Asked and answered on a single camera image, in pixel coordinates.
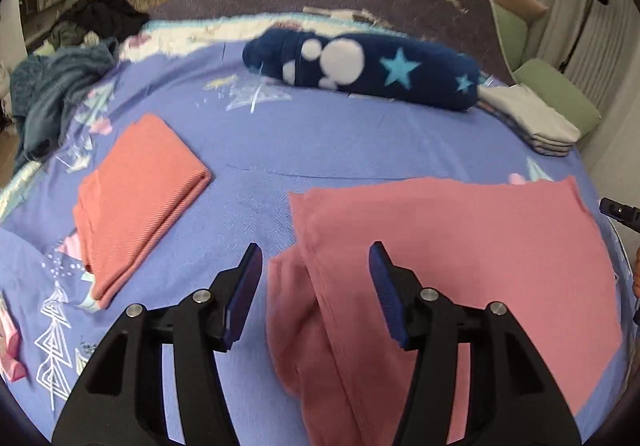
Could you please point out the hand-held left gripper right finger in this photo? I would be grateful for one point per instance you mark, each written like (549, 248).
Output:
(387, 296)

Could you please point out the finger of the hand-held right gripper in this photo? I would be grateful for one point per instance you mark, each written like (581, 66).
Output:
(622, 213)

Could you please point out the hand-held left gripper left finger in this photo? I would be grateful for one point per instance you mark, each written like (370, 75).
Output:
(245, 291)

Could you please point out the pink long-sleeve shirt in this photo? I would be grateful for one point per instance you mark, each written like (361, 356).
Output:
(500, 251)

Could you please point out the black clothes pile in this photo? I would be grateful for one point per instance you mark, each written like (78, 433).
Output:
(107, 13)

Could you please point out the white folded cloth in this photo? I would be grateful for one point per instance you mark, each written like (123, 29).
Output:
(530, 115)

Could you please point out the large green pillow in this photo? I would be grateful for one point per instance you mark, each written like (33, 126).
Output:
(560, 93)

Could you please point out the orange folded cloth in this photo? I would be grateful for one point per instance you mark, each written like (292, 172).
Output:
(140, 196)

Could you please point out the purple printed bed sheet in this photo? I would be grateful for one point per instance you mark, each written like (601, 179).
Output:
(260, 145)

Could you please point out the small green pillow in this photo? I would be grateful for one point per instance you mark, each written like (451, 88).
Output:
(510, 35)

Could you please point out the navy star blanket roll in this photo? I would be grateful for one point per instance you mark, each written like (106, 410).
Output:
(430, 75)

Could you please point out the pink small garment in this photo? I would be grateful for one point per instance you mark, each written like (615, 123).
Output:
(10, 341)

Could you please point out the teal blanket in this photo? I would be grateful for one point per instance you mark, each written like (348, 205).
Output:
(55, 80)

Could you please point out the olive green garment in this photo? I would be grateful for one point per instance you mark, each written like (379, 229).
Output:
(67, 34)

